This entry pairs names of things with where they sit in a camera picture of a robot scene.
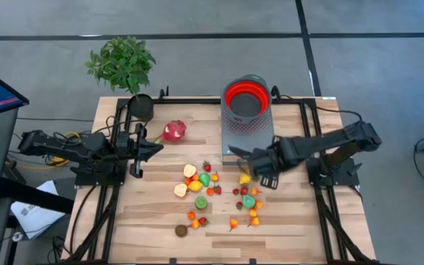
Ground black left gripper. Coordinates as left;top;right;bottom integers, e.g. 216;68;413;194
117;123;164;180

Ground green plant in black pot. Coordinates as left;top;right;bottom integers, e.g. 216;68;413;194
84;35;158;123

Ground grey perforated metal shelf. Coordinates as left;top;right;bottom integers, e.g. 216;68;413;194
220;93;276;166

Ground white paper sheets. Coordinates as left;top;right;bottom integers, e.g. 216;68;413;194
10;180;67;241

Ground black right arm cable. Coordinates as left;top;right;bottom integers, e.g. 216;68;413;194
280;93;364;124

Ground yellow cable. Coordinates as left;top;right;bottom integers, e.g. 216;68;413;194
5;130;82;171

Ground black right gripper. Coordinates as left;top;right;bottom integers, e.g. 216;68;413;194
227;135;298;191

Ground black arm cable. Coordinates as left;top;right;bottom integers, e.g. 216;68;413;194
280;93;364;124
93;114;143;139

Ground halved green kiwi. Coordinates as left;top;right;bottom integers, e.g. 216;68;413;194
194;196;209;211

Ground pink dragon fruit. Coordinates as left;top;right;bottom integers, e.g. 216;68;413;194
154;119;188;144

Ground black desk beam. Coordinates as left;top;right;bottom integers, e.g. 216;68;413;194
0;176;75;215

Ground red collapsible bowl grey rim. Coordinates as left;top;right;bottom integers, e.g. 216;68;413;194
220;73;273;125

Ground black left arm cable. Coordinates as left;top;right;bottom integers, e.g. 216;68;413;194
93;114;143;139

